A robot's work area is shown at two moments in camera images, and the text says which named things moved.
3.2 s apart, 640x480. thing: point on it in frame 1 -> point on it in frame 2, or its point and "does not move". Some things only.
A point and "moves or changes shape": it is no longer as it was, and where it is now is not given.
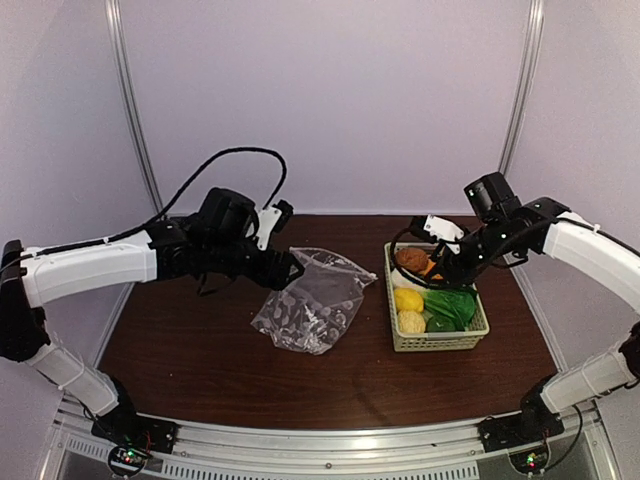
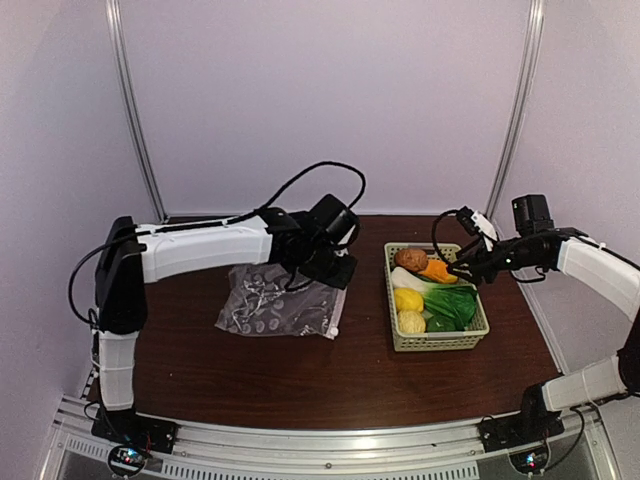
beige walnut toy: x=410 y=321 does not move
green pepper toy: x=438 y=323 does not move
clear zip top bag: x=312 y=312 moves or changes shape
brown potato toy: x=411 y=259 does not move
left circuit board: x=127 y=462 does not move
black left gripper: x=279 y=280 -> x=340 y=278
